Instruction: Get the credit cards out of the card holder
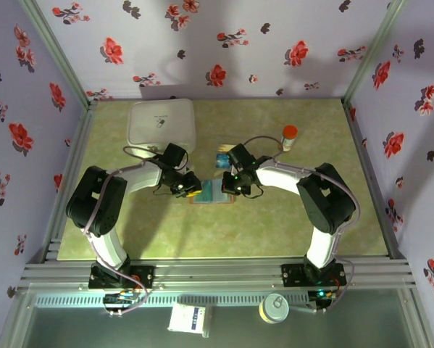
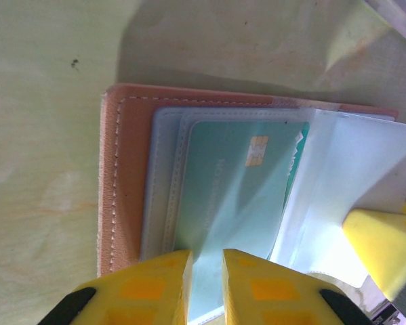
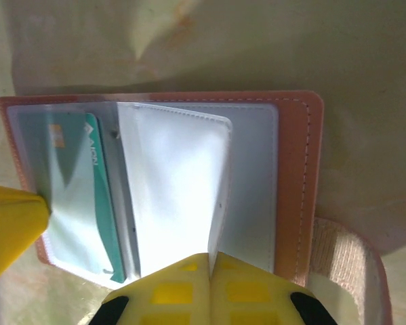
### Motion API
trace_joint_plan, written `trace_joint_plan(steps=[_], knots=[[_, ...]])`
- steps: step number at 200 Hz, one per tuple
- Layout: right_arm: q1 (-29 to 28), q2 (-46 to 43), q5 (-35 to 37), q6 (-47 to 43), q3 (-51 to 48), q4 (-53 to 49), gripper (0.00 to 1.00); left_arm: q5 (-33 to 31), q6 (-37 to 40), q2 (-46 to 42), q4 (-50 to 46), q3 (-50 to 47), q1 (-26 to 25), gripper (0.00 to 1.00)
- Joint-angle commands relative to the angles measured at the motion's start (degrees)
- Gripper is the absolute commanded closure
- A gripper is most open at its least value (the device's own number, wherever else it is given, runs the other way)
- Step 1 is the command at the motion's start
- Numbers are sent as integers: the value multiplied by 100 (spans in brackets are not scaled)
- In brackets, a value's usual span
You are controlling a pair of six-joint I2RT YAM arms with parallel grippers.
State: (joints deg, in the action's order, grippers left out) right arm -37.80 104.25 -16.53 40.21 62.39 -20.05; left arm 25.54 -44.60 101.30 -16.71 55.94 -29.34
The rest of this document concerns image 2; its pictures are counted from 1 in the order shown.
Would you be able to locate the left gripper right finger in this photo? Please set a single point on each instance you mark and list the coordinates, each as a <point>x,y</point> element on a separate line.
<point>274,294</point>

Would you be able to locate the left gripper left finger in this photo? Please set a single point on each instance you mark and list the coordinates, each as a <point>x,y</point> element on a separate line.
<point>138,294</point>

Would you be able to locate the green bank card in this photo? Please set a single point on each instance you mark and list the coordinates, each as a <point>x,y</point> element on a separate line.
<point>295,162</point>

